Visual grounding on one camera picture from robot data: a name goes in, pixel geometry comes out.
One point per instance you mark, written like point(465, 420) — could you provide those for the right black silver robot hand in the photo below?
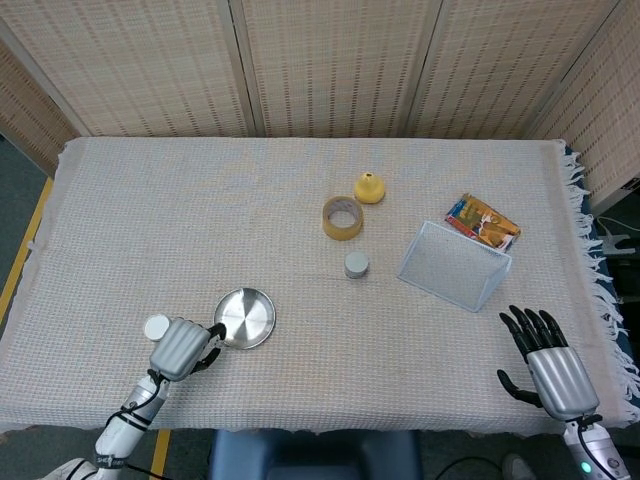
point(562, 380)

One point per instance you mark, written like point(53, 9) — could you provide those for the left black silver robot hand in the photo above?
point(177, 350)

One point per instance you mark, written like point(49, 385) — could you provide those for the white paper cup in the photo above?
point(156, 327)

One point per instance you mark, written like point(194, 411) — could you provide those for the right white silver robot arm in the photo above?
point(595, 452)

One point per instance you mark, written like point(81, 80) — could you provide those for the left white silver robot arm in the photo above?
point(120, 430)

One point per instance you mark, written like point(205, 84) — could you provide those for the round metal plate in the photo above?
point(250, 315)

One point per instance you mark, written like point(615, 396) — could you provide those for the grey shoe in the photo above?
point(517, 469)

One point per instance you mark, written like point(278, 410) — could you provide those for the white woven tablecloth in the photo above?
point(150, 225)

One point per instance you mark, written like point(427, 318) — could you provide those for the light blue mesh basket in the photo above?
point(450, 270)

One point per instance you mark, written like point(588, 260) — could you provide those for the colourful snack packet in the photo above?
point(480, 217)

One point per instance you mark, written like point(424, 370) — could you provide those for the yellowish packing tape roll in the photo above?
point(327, 225)

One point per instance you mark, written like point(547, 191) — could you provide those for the small grey round jar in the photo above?
point(356, 264)

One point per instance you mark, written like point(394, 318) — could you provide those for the yellow toy pear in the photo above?
point(369, 190)

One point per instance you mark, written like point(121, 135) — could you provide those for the bamboo folding screen panel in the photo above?
point(500, 65)
point(140, 65)
point(335, 65)
point(25, 115)
point(610, 125)

